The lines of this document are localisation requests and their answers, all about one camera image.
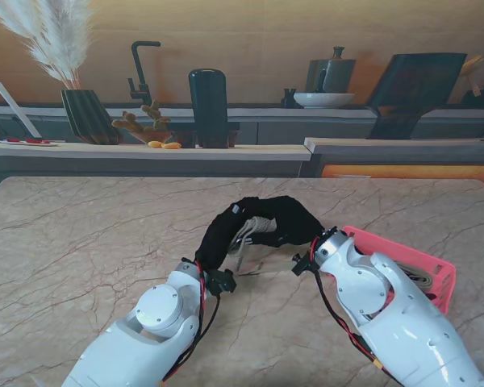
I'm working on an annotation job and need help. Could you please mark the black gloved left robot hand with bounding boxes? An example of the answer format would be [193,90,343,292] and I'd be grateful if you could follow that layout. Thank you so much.
[194,203,252,274]

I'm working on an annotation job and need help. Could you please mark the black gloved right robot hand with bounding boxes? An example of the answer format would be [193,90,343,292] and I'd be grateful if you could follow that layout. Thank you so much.
[241,195,326,249]

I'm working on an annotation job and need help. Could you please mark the beige woven belt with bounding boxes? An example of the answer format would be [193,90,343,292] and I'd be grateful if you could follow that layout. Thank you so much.
[225,215,286,277]
[398,261,436,289]

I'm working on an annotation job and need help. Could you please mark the pink plastic storage basket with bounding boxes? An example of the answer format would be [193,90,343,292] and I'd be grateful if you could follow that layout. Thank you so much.
[342,225,457,315]

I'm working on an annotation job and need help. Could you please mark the yellow lemons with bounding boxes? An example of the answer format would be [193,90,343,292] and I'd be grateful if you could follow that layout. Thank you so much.
[146,139,183,151]

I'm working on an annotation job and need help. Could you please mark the white speckled bowl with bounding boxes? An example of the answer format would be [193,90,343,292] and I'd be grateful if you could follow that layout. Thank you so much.
[292,92,357,110]

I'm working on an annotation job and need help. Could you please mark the tall black appliance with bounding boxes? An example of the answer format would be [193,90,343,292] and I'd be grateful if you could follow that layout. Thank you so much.
[167,68,241,149]

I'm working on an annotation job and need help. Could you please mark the green cactus plant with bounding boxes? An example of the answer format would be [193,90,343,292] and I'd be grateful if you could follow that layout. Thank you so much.
[111,99,173,144]

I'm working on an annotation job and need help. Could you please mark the grey lidded pot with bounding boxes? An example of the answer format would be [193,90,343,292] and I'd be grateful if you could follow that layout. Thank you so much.
[305,46,357,95]

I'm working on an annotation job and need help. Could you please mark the dark ribbed vase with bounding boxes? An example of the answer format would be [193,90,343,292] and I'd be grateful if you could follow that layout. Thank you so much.
[60,89,124,146]

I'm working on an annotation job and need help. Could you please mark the dark angular stand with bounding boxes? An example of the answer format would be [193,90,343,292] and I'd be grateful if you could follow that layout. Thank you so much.
[365,52,468,140]

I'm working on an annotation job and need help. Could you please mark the black kitchen faucet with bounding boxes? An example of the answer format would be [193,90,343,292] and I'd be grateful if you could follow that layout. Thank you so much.
[127,40,162,107]

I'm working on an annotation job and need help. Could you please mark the plate with red food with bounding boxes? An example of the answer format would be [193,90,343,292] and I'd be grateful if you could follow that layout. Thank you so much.
[0,137,60,148]

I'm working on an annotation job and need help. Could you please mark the small dark container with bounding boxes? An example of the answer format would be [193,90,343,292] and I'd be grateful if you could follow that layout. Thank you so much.
[461,85,484,109]

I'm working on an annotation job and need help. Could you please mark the yellow wooden utensil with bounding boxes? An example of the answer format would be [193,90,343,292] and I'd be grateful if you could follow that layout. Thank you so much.
[459,55,484,97]

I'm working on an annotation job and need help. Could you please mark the white leaning board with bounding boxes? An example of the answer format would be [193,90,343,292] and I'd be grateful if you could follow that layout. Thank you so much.
[0,81,43,139]

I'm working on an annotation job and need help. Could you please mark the white pampas grass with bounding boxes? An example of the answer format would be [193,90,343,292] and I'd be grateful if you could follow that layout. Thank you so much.
[0,0,96,91]

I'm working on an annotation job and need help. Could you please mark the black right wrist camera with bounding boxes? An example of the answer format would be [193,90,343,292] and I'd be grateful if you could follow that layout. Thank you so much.
[290,252,316,277]

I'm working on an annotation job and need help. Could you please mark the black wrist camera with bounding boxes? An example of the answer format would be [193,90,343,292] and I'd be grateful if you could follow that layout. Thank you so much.
[290,252,316,277]
[207,268,238,298]

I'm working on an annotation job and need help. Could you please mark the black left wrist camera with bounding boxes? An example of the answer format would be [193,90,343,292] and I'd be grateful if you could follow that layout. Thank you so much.
[207,268,238,298]

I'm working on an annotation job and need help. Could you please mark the red black cable bundle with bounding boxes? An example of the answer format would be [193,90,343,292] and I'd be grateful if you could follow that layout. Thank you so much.
[309,237,392,374]
[161,260,223,384]

